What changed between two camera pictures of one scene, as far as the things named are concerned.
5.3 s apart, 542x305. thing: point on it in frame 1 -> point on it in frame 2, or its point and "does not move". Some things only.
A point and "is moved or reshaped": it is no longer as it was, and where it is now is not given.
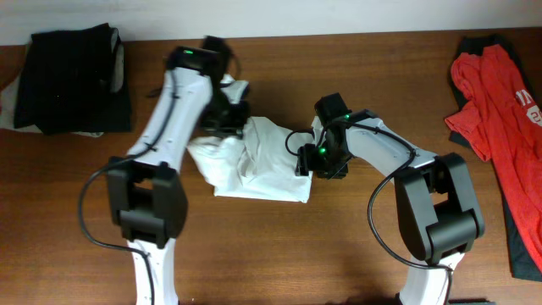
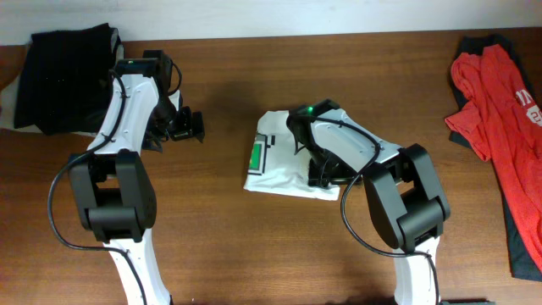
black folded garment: (65, 84) does not move
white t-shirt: (259, 164) is moved or reshaped
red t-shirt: (506, 118) does not move
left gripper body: (223, 115) -> (167, 120)
